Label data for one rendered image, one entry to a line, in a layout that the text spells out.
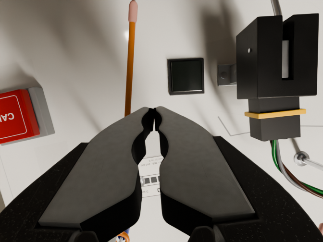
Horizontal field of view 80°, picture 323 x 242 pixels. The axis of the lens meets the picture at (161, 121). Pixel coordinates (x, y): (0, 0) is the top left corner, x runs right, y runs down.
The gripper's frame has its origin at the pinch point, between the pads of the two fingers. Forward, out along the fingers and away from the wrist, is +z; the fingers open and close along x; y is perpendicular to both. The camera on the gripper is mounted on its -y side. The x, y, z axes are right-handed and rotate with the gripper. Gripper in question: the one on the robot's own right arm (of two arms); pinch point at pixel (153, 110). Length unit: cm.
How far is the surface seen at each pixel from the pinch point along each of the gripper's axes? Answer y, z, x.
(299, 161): 10.9, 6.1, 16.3
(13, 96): 1.4, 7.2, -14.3
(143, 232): 18.6, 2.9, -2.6
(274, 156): 5.5, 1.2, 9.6
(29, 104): 2.4, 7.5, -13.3
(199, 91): 2.9, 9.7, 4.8
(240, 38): -3.0, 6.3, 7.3
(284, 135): 3.4, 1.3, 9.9
